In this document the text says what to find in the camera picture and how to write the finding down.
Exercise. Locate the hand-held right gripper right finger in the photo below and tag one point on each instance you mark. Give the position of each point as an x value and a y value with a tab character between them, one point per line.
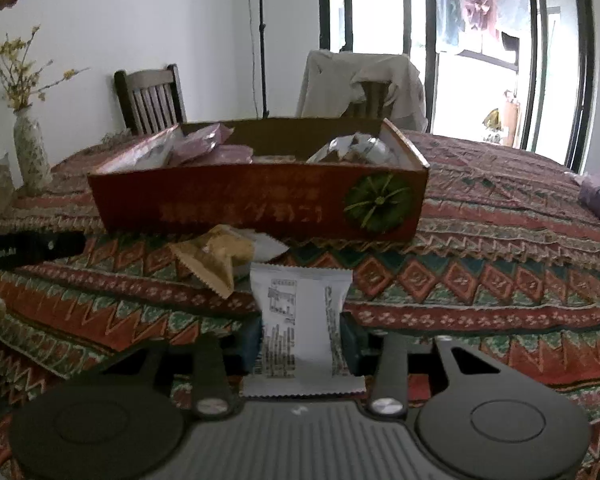
349	345

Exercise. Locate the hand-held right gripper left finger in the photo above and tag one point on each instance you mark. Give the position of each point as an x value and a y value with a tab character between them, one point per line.
252	342

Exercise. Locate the white printed snack packet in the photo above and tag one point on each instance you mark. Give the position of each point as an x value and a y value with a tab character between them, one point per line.
305	310

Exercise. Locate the red cardboard box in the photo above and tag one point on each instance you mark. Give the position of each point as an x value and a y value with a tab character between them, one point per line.
205	200

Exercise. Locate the tan snack packet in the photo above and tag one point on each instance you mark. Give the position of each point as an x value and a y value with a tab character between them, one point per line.
210	260

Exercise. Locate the white floral vase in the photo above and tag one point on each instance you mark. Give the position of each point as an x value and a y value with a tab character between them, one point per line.
32	155

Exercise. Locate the yellow flower branches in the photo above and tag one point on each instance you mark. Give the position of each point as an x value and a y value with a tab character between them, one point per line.
17	80

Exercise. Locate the dark wooden chair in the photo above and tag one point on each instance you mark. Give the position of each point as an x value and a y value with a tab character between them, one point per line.
152	100

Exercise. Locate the wooden chair under jacket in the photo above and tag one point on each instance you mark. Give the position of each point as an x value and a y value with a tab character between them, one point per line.
376	100

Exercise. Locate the beige jacket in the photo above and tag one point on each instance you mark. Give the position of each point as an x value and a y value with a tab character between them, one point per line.
330	85

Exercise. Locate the yellow balcony item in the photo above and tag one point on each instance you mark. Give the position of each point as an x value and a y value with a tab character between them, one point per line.
491	120

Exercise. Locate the orange balcony item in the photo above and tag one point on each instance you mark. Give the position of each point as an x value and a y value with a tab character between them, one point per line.
511	120

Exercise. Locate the black light stand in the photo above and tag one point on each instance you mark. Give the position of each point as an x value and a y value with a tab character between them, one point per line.
262	35

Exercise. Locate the small black hanging garment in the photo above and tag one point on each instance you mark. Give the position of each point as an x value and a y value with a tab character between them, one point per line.
509	41

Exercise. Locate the blue denim hanging garment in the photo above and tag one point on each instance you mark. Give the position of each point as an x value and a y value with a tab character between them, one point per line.
449	5

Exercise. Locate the light blue hanging shirt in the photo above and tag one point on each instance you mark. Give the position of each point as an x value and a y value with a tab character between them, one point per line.
512	0

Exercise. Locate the black sliding door frame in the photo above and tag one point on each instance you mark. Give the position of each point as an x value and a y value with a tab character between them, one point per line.
430	85

